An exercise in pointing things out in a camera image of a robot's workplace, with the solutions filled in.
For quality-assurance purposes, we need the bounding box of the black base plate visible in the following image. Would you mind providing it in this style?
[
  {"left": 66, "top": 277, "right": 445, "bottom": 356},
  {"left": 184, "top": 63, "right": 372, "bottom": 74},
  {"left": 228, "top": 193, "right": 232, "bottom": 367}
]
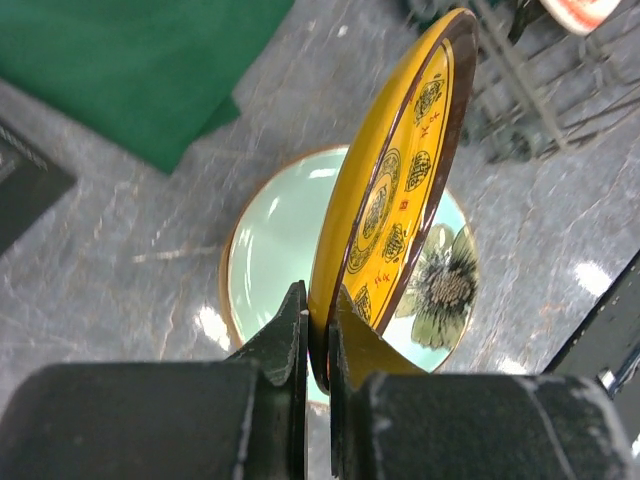
[{"left": 537, "top": 249, "right": 640, "bottom": 401}]

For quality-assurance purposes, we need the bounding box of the grey wire dish rack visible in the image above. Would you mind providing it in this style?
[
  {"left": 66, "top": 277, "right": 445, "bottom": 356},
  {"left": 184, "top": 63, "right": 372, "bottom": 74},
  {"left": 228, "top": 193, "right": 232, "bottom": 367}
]
[{"left": 399, "top": 0, "right": 640, "bottom": 164}]

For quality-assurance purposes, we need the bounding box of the black compartment box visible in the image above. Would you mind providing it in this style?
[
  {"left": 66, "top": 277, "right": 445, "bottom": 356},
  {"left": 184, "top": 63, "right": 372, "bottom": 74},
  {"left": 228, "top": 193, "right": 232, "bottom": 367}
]
[{"left": 1, "top": 119, "right": 76, "bottom": 254}]

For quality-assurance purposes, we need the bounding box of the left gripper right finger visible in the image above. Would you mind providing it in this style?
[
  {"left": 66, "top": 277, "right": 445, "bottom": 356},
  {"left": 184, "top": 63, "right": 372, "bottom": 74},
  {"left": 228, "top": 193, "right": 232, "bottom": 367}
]
[{"left": 329, "top": 292, "right": 639, "bottom": 479}]

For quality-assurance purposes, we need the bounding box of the green folded t-shirt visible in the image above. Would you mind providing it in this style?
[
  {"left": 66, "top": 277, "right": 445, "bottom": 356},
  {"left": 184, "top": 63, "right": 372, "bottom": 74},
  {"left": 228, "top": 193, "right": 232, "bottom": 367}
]
[{"left": 1, "top": 1, "right": 291, "bottom": 173}]

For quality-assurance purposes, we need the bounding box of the white orange patterned bowl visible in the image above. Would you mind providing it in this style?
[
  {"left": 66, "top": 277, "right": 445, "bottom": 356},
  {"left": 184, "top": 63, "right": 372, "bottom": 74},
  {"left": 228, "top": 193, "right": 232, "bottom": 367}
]
[{"left": 540, "top": 0, "right": 620, "bottom": 36}]

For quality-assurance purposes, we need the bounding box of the yellow small plate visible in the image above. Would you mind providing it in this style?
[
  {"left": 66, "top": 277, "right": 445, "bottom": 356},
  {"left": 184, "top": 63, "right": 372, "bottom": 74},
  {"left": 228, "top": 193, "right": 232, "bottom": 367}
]
[{"left": 308, "top": 8, "right": 478, "bottom": 392}]

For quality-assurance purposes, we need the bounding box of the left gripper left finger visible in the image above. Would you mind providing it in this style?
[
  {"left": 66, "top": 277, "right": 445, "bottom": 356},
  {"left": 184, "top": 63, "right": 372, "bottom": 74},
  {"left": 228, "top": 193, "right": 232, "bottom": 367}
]
[{"left": 1, "top": 282, "right": 307, "bottom": 479}]

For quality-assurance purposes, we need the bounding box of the light green flower plate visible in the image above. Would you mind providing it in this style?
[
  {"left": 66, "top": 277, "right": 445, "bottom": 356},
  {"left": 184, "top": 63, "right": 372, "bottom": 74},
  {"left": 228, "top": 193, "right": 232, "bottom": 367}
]
[{"left": 221, "top": 146, "right": 479, "bottom": 372}]

